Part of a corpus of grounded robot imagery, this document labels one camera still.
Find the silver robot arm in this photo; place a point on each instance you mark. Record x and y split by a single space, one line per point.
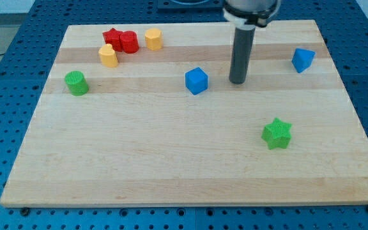
248 14

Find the blue cube block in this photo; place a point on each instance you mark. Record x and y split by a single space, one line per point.
196 81

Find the green star block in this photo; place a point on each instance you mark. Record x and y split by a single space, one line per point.
277 134

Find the red star block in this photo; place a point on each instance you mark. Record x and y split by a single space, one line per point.
112 37

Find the wooden board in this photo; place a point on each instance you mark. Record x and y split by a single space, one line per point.
140 138

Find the yellow octagonal block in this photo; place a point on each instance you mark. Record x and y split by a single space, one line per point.
154 39

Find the red cylinder block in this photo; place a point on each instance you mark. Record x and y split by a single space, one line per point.
129 42

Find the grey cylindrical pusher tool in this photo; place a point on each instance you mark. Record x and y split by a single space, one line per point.
242 48

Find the green cylinder block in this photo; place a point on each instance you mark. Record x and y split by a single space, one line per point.
76 83

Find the blue triangular prism block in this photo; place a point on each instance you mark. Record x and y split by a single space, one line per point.
302 59

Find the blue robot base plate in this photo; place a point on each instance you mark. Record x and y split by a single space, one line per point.
171 5

